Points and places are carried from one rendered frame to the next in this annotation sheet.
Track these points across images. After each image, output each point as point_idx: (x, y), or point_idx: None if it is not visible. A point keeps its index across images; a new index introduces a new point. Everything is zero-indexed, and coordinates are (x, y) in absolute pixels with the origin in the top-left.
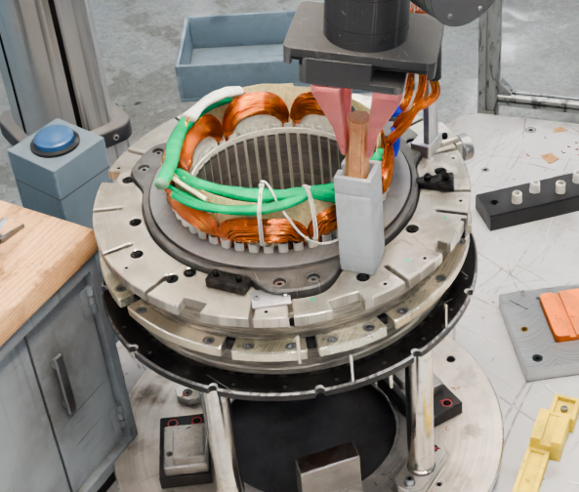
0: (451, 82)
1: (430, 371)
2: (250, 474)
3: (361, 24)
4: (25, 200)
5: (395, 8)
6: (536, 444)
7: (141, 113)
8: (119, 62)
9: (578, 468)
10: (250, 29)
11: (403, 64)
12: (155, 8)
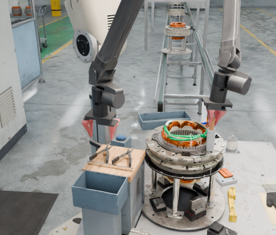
0: None
1: (215, 176)
2: (171, 209)
3: (220, 98)
4: None
5: (225, 94)
6: (230, 196)
7: (71, 157)
8: (62, 145)
9: (239, 200)
10: (151, 116)
11: (227, 105)
12: (68, 132)
